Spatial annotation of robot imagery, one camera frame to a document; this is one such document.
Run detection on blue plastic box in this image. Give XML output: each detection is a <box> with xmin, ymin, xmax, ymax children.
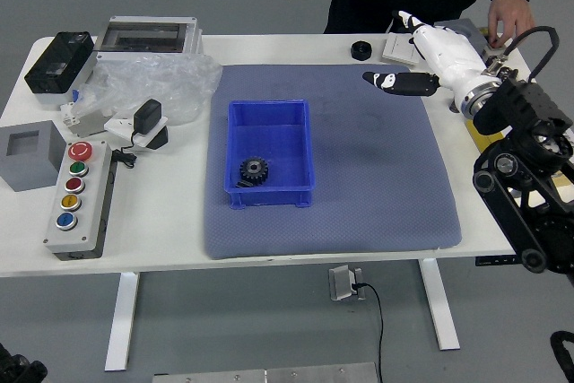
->
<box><xmin>222</xmin><ymin>99</ymin><xmax>316</xmax><ymax>211</ymax></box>

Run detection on black lidded enclosure box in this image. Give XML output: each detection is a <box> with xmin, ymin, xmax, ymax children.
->
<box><xmin>23</xmin><ymin>31</ymin><xmax>99</xmax><ymax>108</ymax></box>

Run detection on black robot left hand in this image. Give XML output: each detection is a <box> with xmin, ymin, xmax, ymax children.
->
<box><xmin>0</xmin><ymin>342</ymin><xmax>48</xmax><ymax>383</ymax></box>

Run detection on grey push-button control box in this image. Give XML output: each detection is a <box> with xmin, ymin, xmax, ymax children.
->
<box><xmin>43</xmin><ymin>140</ymin><xmax>118</xmax><ymax>262</ymax></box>

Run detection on clear plastic bag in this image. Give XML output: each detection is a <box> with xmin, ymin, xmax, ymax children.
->
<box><xmin>71</xmin><ymin>53</ymin><xmax>224</xmax><ymax>126</ymax></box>

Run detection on white power socket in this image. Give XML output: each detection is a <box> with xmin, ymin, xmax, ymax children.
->
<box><xmin>103</xmin><ymin>114</ymin><xmax>170</xmax><ymax>150</ymax></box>

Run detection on black floor cable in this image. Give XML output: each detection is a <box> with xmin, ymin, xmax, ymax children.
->
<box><xmin>352</xmin><ymin>283</ymin><xmax>386</xmax><ymax>383</ymax></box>

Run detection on black power adapter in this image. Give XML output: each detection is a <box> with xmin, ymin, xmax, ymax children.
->
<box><xmin>132</xmin><ymin>99</ymin><xmax>163</xmax><ymax>137</ymax></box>

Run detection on white wall switch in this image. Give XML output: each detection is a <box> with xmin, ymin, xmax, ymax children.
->
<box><xmin>381</xmin><ymin>32</ymin><xmax>422</xmax><ymax>65</ymax></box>

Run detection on black adapter cord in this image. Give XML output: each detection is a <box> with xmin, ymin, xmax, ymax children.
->
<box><xmin>110</xmin><ymin>131</ymin><xmax>140</xmax><ymax>170</ymax></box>

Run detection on grey-blue mat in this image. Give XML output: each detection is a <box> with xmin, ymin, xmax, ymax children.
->
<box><xmin>202</xmin><ymin>63</ymin><xmax>464</xmax><ymax>261</ymax></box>

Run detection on big black gear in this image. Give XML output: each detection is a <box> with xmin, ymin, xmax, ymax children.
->
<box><xmin>237</xmin><ymin>157</ymin><xmax>269</xmax><ymax>187</ymax></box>

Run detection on grey cube with round recess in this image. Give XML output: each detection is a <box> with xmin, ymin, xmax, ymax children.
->
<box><xmin>433</xmin><ymin>18</ymin><xmax>488</xmax><ymax>50</ymax></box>

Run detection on grey cube with square hole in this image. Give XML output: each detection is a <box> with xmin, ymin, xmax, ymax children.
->
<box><xmin>0</xmin><ymin>120</ymin><xmax>68</xmax><ymax>194</ymax></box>

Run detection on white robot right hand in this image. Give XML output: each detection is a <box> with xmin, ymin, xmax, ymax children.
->
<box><xmin>361</xmin><ymin>9</ymin><xmax>501</xmax><ymax>109</ymax></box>

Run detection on white circuit breaker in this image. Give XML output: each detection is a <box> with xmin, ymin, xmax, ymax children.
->
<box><xmin>60</xmin><ymin>102</ymin><xmax>111</xmax><ymax>138</ymax></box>

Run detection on silver floor socket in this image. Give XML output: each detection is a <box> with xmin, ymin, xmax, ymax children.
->
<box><xmin>328</xmin><ymin>264</ymin><xmax>368</xmax><ymax>302</ymax></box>

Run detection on silver metal plate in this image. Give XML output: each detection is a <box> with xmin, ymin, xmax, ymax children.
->
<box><xmin>152</xmin><ymin>361</ymin><xmax>380</xmax><ymax>383</ymax></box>

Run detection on grey windowed distribution box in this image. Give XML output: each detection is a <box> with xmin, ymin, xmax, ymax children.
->
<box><xmin>93</xmin><ymin>15</ymin><xmax>204</xmax><ymax>64</ymax></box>

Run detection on white red-button switch box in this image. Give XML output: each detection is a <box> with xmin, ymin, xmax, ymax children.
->
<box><xmin>479</xmin><ymin>27</ymin><xmax>512</xmax><ymax>61</ymax></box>

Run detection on black table control panel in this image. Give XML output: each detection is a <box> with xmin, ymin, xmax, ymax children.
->
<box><xmin>475</xmin><ymin>256</ymin><xmax>524</xmax><ymax>266</ymax></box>

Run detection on black round knob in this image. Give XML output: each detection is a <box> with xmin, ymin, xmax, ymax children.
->
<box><xmin>350</xmin><ymin>40</ymin><xmax>374</xmax><ymax>62</ymax></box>

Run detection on white table leg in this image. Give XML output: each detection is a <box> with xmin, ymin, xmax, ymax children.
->
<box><xmin>419</xmin><ymin>258</ymin><xmax>462</xmax><ymax>352</ymax></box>
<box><xmin>104</xmin><ymin>272</ymin><xmax>141</xmax><ymax>373</ymax></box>

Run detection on yellow and white carton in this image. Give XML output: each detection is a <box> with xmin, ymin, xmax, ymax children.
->
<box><xmin>465</xmin><ymin>116</ymin><xmax>574</xmax><ymax>194</ymax></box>

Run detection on person's left hand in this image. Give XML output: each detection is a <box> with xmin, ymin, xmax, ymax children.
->
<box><xmin>487</xmin><ymin>0</ymin><xmax>536</xmax><ymax>48</ymax></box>

